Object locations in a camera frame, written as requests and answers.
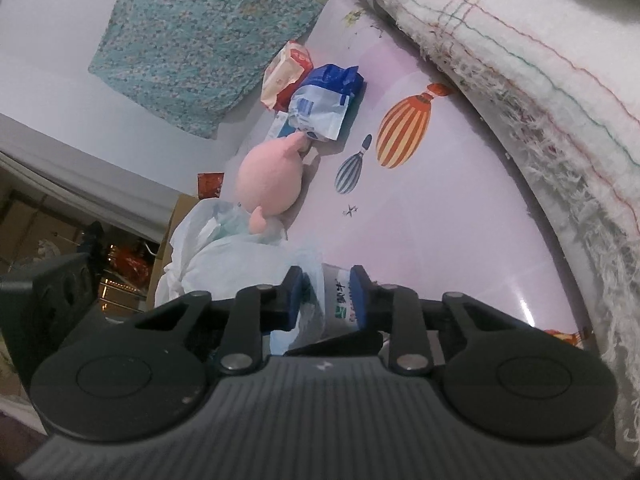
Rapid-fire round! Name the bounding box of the white plastic bag blue print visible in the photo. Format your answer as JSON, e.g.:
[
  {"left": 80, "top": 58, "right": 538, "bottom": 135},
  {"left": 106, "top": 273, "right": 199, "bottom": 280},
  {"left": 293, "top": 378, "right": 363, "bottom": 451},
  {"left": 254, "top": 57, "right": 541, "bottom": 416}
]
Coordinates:
[{"left": 155, "top": 200, "right": 326, "bottom": 356}]

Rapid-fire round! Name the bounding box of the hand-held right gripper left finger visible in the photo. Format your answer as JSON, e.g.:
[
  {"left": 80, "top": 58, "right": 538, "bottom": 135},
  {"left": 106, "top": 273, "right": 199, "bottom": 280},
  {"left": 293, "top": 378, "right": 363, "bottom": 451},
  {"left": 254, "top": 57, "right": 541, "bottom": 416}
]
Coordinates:
[{"left": 125, "top": 266, "right": 303, "bottom": 375}]

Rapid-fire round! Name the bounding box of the orange plastic bag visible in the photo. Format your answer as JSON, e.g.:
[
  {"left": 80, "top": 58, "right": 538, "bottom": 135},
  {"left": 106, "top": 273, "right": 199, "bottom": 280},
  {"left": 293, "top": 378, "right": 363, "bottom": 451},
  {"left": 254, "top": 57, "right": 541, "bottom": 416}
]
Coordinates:
[{"left": 107, "top": 245, "right": 151, "bottom": 286}]

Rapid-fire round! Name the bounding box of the white fringed blanket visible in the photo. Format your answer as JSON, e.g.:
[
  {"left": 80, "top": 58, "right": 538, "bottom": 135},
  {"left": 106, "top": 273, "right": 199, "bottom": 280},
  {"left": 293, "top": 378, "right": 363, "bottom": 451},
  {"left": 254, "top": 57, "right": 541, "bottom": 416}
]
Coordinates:
[{"left": 335, "top": 0, "right": 640, "bottom": 411}]

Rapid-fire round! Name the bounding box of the red snack bag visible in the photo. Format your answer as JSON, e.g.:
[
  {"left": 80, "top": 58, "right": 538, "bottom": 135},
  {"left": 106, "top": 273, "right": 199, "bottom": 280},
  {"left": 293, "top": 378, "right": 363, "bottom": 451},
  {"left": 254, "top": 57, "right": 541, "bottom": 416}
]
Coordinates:
[{"left": 197, "top": 172, "right": 223, "bottom": 198}]

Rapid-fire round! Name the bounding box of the brown cardboard box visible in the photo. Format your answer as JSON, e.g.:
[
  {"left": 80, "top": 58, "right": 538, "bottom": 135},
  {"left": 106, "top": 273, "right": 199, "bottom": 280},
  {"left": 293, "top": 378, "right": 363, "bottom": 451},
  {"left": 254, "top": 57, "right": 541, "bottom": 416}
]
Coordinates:
[{"left": 150, "top": 192, "right": 201, "bottom": 311}]

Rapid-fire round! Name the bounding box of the blue white packet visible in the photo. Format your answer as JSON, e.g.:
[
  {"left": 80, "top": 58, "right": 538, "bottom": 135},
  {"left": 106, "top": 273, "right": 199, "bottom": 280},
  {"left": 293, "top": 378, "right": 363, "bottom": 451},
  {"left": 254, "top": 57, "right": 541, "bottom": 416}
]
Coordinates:
[{"left": 287, "top": 64, "right": 363, "bottom": 143}]

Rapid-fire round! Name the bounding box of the blue floral cloth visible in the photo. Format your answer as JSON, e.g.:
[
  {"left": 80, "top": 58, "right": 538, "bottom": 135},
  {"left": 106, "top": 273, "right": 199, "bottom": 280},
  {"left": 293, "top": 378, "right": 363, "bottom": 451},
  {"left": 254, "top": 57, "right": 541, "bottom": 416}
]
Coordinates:
[{"left": 89, "top": 0, "right": 323, "bottom": 140}]

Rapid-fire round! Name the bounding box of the white tissue packet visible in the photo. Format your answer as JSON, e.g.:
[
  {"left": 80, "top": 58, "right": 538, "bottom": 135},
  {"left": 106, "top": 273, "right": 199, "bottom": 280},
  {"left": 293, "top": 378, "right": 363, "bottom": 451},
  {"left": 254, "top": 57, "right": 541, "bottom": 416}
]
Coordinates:
[{"left": 302, "top": 262, "right": 366, "bottom": 343}]

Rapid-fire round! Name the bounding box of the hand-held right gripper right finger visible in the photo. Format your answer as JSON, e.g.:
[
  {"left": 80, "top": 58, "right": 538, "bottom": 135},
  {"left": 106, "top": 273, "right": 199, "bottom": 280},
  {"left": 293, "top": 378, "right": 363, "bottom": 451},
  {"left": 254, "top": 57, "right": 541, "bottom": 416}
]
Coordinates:
[{"left": 349, "top": 265, "right": 531, "bottom": 376}]

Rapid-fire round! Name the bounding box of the red pink wet wipes packet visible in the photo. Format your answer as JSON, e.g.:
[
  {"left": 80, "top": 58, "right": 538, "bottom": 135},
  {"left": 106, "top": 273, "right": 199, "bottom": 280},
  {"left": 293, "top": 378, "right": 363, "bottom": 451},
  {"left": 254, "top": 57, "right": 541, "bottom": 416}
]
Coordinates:
[{"left": 262, "top": 41, "right": 315, "bottom": 111}]

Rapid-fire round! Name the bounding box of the small blue white box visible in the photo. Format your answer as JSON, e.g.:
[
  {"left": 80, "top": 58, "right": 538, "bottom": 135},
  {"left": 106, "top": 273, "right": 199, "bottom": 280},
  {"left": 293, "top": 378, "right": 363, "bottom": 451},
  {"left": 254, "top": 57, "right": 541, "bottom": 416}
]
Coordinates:
[{"left": 267, "top": 110, "right": 301, "bottom": 141}]

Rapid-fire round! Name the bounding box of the pink plush toy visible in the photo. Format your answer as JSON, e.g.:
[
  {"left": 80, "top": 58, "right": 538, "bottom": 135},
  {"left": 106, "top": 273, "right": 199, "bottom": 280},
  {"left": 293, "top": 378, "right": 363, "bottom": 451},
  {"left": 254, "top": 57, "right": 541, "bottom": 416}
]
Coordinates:
[{"left": 235, "top": 132, "right": 313, "bottom": 236}]

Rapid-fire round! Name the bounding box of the white curtain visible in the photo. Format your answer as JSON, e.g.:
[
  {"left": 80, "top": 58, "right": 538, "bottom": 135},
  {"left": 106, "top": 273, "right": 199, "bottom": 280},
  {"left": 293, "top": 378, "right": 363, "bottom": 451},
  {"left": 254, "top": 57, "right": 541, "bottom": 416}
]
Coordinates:
[{"left": 0, "top": 112, "right": 186, "bottom": 226}]

